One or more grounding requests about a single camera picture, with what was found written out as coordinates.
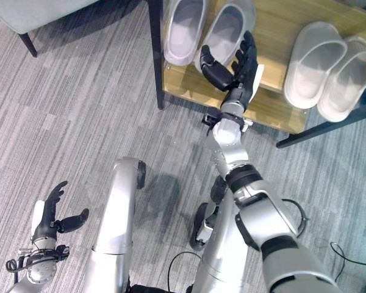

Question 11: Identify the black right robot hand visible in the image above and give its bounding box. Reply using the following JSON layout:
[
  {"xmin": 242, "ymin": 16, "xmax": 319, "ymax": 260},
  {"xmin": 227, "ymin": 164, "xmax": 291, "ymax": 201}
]
[{"xmin": 199, "ymin": 30, "xmax": 265, "ymax": 106}]

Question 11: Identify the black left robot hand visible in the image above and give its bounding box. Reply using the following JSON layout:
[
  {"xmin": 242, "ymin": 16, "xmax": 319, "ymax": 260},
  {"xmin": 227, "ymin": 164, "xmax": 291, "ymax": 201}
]
[{"xmin": 31, "ymin": 180, "xmax": 90, "ymax": 242}]

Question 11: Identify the white slipper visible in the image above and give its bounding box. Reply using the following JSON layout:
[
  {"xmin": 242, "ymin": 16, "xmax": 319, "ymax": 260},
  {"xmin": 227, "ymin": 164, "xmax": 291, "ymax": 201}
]
[
  {"xmin": 317, "ymin": 35, "xmax": 366, "ymax": 123},
  {"xmin": 284, "ymin": 21, "xmax": 348, "ymax": 110},
  {"xmin": 193, "ymin": 0, "xmax": 257, "ymax": 75},
  {"xmin": 163, "ymin": 0, "xmax": 210, "ymax": 67}
]

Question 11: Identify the silver left robot leg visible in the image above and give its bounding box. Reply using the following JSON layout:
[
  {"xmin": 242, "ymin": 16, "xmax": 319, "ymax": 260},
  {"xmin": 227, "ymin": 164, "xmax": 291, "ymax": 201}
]
[{"xmin": 84, "ymin": 156, "xmax": 147, "ymax": 293}]

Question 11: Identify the silver robot leg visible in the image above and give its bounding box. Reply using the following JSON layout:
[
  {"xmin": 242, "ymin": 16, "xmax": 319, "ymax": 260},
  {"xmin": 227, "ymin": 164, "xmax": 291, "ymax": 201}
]
[
  {"xmin": 84, "ymin": 156, "xmax": 147, "ymax": 293},
  {"xmin": 190, "ymin": 176, "xmax": 251, "ymax": 293}
]

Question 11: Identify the silver right robot leg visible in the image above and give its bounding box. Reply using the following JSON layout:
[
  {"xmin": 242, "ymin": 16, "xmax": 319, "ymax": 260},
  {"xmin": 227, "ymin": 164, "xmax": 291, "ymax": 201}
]
[{"xmin": 190, "ymin": 176, "xmax": 251, "ymax": 293}]

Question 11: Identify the grey upholstered chair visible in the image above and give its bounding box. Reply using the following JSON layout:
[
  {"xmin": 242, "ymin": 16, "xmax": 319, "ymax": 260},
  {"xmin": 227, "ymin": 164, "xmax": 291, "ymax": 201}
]
[{"xmin": 0, "ymin": 0, "xmax": 147, "ymax": 59}]

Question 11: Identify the wooden shoe rack black frame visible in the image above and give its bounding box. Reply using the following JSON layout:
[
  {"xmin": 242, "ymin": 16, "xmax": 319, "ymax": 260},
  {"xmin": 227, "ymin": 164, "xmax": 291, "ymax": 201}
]
[{"xmin": 147, "ymin": 0, "xmax": 366, "ymax": 150}]

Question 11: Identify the black cable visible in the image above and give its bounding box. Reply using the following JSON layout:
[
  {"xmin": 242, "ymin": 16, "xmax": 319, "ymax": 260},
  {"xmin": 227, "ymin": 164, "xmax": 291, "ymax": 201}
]
[
  {"xmin": 167, "ymin": 251, "xmax": 206, "ymax": 293},
  {"xmin": 329, "ymin": 241, "xmax": 366, "ymax": 271}
]

